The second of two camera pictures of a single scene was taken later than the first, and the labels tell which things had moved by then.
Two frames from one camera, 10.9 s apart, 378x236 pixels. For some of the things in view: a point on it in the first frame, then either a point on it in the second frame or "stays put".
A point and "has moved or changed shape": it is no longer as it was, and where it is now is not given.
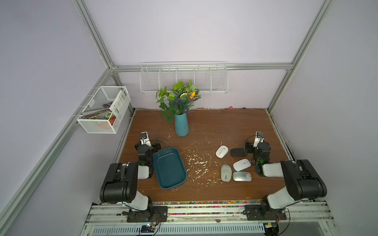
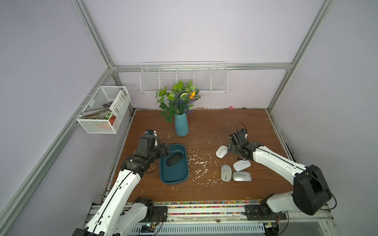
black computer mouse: [238, 152] has moved or changed shape
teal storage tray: [169, 167] has moved or changed shape
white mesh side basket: [103, 114] stays put
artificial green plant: [177, 101] stays put
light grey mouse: [226, 173] stays put
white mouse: [241, 164] stays put
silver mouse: [242, 176] stays put
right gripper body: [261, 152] -> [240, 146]
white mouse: [222, 151] stays put
